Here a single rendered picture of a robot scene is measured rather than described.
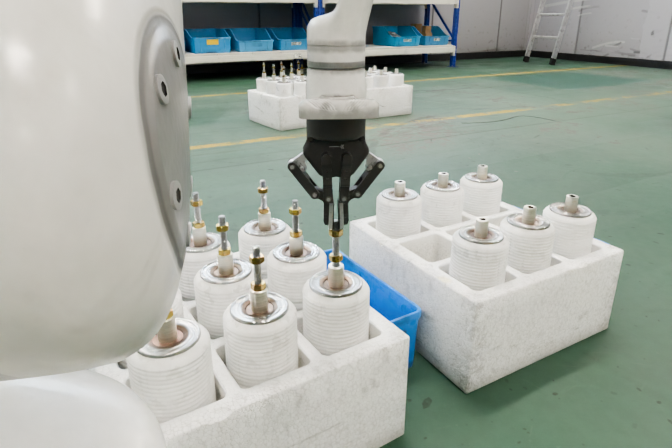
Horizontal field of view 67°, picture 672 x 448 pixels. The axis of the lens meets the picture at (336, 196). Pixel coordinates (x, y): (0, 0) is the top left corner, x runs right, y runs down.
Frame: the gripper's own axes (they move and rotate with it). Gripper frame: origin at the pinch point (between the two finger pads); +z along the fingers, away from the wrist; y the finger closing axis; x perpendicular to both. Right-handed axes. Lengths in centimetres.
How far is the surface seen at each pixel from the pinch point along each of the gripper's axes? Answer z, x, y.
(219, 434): 20.4, 16.8, 14.3
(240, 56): 13, -445, 68
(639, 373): 36, -9, -55
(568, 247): 16, -22, -45
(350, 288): 10.4, 1.8, -2.0
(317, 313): 13.0, 3.7, 2.7
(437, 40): 3, -550, -148
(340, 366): 18.0, 8.5, -0.2
